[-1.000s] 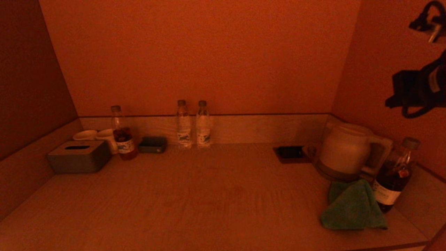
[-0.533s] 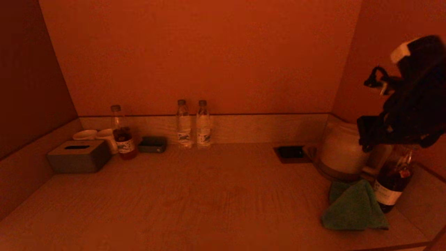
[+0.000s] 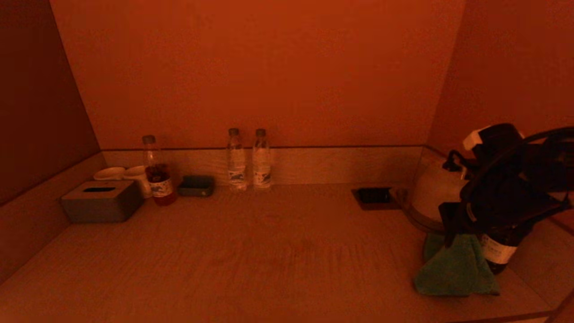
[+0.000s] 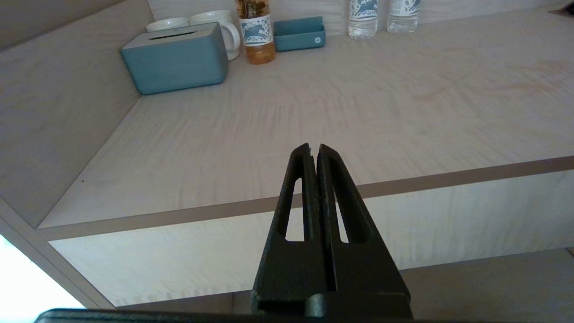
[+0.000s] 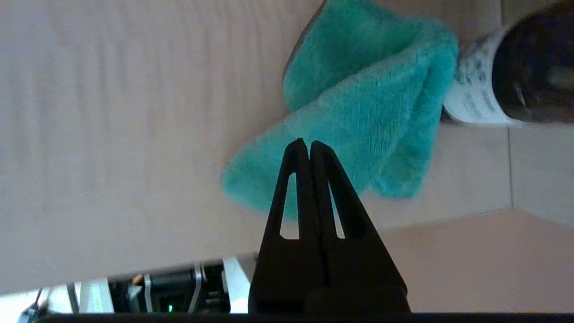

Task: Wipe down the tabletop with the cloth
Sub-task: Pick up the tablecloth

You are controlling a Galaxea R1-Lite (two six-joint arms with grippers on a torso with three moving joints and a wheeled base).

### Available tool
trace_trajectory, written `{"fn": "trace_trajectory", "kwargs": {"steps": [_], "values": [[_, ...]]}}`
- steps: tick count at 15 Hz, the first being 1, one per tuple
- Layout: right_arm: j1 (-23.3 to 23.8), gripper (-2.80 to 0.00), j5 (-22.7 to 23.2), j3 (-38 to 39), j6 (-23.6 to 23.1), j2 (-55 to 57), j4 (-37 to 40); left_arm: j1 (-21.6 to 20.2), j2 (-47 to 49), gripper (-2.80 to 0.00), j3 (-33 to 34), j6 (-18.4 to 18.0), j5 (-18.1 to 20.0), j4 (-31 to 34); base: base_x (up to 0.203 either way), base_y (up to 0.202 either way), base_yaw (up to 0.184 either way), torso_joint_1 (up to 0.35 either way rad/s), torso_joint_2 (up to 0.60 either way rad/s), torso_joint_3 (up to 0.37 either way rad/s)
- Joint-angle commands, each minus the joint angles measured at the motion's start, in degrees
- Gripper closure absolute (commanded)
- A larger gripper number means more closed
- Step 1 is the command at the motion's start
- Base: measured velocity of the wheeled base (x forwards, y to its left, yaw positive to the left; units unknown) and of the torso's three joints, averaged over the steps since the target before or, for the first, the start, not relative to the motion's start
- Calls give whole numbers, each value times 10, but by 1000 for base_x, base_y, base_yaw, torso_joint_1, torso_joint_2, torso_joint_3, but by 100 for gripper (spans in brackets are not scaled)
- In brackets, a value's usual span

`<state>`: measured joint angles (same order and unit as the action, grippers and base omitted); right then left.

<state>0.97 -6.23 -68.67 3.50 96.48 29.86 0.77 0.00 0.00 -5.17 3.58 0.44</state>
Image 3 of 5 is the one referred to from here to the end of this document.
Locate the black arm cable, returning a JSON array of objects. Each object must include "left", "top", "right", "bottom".
[{"left": 442, "top": 127, "right": 574, "bottom": 234}]

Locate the half-full red tea bottle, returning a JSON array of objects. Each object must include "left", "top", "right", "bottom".
[{"left": 142, "top": 135, "right": 178, "bottom": 207}]

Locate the dark drink bottle white label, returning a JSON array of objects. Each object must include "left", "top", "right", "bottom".
[{"left": 479, "top": 223, "right": 535, "bottom": 275}]

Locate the green microfibre cloth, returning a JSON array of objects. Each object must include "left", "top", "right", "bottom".
[{"left": 413, "top": 232, "right": 501, "bottom": 297}]

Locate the black recessed power socket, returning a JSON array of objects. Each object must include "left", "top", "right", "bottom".
[{"left": 351, "top": 187, "right": 400, "bottom": 211}]

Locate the grey tissue box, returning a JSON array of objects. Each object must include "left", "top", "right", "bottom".
[{"left": 61, "top": 180, "right": 144, "bottom": 224}]

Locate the small dark rectangular tray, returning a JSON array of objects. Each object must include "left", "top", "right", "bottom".
[{"left": 178, "top": 175, "right": 216, "bottom": 197}]

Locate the white ceramic cup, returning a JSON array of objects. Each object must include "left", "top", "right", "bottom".
[
  {"left": 93, "top": 167, "right": 126, "bottom": 181},
  {"left": 124, "top": 166, "right": 153, "bottom": 199}
]

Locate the white electric kettle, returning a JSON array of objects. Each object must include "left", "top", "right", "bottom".
[{"left": 411, "top": 156, "right": 469, "bottom": 223}]

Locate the clear water bottle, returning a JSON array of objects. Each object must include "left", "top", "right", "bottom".
[
  {"left": 252, "top": 129, "right": 272, "bottom": 192},
  {"left": 226, "top": 128, "right": 248, "bottom": 193}
]

